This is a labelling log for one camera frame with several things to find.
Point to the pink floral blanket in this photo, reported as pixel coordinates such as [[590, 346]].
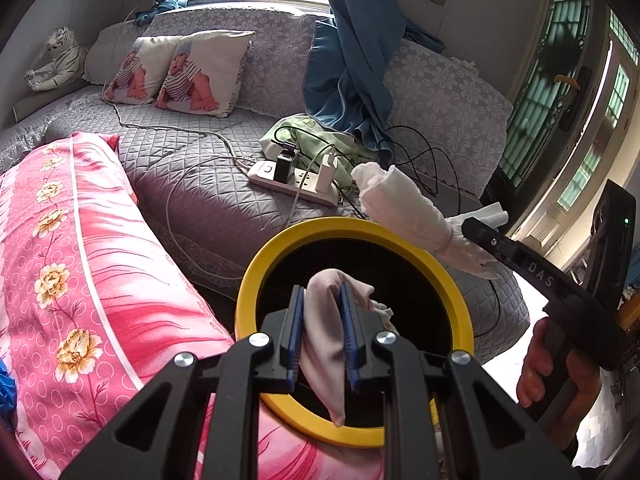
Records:
[[75, 260]]

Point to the baby print pillow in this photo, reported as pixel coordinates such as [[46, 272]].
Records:
[[132, 72], [200, 75]]

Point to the grey quilted sofa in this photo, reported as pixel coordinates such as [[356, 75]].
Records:
[[200, 195]]

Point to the dark door with green glass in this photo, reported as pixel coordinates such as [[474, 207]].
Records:
[[540, 85]]

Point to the beige cloth wad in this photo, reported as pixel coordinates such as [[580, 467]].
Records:
[[322, 350]]

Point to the green cloth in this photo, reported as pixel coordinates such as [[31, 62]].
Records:
[[310, 130]]

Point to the person's right hand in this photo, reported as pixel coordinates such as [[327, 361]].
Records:
[[535, 365]]

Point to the yellow rimmed trash bin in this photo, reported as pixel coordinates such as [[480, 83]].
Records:
[[280, 245]]

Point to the white power strip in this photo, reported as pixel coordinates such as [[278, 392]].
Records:
[[305, 181]]

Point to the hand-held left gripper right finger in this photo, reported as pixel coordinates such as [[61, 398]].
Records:
[[351, 330]]

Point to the white charger adapter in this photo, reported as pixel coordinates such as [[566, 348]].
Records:
[[328, 172]]

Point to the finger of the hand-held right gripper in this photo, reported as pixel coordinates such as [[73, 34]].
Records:
[[530, 265]]

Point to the black charger adapter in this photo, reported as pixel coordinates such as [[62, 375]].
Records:
[[283, 165]]

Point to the white tiger plush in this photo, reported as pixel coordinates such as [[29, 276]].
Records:
[[62, 55]]

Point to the white tissue bundle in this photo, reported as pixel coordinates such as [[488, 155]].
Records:
[[405, 210]]

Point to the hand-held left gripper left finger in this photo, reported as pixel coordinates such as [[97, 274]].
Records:
[[297, 330]]

